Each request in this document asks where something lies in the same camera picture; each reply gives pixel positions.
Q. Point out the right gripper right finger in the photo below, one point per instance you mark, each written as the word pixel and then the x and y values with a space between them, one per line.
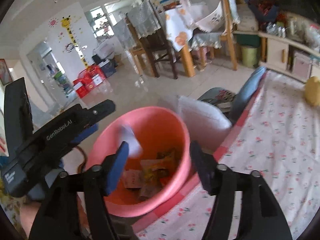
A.
pixel 205 166

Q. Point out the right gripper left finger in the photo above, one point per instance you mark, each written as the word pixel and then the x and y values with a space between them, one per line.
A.
pixel 114 166

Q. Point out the small white yogurt bottle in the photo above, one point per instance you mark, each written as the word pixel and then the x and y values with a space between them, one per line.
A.
pixel 127 135

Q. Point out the pink trash bucket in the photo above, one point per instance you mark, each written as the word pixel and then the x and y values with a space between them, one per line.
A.
pixel 158 130

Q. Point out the blue chair back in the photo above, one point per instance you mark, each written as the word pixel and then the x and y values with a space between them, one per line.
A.
pixel 245 93

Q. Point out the cherry print tablecloth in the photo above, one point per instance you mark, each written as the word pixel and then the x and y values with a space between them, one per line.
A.
pixel 277 135

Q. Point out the red gift boxes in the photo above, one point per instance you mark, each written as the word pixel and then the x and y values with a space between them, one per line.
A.
pixel 88 79

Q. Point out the green waste bin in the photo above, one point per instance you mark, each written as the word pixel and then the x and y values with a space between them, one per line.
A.
pixel 249 56

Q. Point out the dining table with cloth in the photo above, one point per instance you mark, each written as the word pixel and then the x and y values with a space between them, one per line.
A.
pixel 179 27

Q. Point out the wooden dining chair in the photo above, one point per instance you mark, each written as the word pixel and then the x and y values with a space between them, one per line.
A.
pixel 232 19

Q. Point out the yellow pear left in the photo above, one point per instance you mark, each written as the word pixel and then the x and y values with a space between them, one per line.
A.
pixel 312 91

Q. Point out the white TV cabinet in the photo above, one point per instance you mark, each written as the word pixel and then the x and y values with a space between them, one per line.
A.
pixel 294 53

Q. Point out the dark wooden chair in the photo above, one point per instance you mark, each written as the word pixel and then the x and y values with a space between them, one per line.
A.
pixel 146 26

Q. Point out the white mesh food cover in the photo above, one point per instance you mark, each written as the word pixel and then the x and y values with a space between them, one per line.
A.
pixel 206 15

